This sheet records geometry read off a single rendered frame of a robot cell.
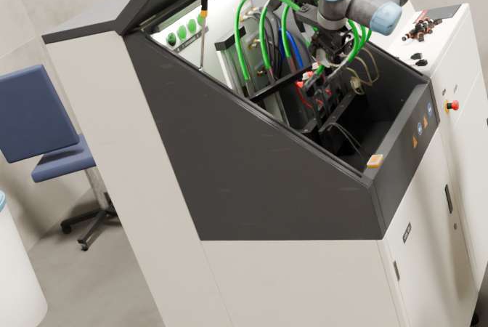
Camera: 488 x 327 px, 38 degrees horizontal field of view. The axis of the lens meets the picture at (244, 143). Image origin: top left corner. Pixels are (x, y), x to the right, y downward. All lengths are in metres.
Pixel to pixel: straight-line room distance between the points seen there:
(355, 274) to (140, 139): 0.72
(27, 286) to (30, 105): 0.99
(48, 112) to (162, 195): 2.00
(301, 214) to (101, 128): 0.65
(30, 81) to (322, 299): 2.38
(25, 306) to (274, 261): 1.91
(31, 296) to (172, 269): 1.56
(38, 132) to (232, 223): 2.24
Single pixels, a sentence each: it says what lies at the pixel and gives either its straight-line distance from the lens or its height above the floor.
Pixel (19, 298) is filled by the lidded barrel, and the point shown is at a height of 0.19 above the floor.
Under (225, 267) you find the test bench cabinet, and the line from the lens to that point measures 2.20.
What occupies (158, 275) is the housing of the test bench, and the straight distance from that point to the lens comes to 2.38.
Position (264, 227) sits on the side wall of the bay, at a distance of 2.04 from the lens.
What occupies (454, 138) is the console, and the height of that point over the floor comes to 0.67.
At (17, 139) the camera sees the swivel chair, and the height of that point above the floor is 0.74.
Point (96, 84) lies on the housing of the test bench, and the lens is 2.10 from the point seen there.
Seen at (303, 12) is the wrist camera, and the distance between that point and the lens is 1.87.
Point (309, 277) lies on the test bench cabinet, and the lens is 2.08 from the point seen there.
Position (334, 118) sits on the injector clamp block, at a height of 0.98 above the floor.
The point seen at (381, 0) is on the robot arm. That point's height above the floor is 1.40.
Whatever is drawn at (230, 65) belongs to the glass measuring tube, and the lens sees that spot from 2.28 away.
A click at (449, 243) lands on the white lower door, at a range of 2.50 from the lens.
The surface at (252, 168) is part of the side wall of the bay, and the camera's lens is 1.95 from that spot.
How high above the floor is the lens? 1.80
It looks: 21 degrees down
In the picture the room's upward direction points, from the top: 19 degrees counter-clockwise
